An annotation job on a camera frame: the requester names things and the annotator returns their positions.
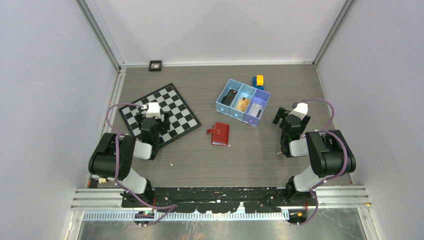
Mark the red leather card holder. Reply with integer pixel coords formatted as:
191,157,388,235
206,122,230,146

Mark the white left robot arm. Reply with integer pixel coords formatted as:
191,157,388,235
88,111,170,207

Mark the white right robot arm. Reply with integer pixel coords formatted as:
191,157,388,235
272,103,356,205

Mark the grey card in drawer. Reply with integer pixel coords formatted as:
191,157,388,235
248,102,264,119

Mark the orange card in drawer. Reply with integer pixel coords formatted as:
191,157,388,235
235,97,250,113

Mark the black card in drawer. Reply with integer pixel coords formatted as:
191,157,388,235
220,88,238,106

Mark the black white chessboard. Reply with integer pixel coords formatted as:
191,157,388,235
119,83,201,148

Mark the purple drawer box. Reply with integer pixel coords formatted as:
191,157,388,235
243,89,271,127

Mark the blue orange toy block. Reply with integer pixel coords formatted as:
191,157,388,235
252,74,265,91

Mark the light blue middle drawer box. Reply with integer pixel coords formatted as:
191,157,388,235
229,84,256,121

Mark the light blue drawer box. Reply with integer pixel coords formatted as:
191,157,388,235
215,79,242,115
229,84,256,121

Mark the light blue left drawer box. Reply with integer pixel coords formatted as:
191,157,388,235
215,79,242,115

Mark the small beige chess piece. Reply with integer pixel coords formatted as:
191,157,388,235
97,178,108,184

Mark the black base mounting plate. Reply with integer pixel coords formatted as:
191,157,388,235
121,186,316,214

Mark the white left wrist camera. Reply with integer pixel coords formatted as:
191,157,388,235
141,102,162,120

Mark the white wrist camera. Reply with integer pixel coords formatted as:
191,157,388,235
141,102,162,120
289,102,308,120

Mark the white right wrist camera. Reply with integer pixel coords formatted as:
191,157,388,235
289,102,308,120

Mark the black square wall socket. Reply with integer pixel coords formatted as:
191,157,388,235
148,60,163,72

